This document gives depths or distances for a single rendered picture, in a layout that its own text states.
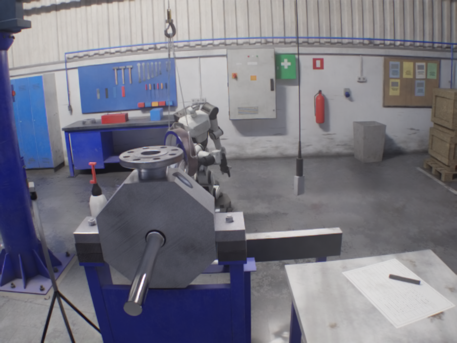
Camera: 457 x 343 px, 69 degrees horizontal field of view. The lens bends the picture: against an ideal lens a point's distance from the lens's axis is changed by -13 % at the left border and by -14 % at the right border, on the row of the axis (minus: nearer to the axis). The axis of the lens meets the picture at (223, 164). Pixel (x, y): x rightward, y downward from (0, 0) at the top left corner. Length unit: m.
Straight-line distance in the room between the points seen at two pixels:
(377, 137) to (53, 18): 6.19
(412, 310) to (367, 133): 5.25
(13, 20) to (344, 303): 2.85
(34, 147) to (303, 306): 6.27
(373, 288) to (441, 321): 0.32
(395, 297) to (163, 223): 0.97
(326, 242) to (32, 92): 5.91
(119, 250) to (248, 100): 5.01
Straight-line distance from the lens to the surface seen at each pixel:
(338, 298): 1.54
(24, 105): 7.14
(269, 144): 6.81
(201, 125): 3.53
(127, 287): 1.75
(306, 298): 1.53
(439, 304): 1.60
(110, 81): 6.92
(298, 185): 2.44
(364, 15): 7.16
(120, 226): 1.55
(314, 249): 2.06
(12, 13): 3.20
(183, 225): 1.51
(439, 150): 6.32
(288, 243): 2.01
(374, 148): 6.71
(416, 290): 1.65
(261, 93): 6.34
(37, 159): 7.22
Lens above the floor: 1.77
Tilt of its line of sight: 16 degrees down
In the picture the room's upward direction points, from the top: 3 degrees counter-clockwise
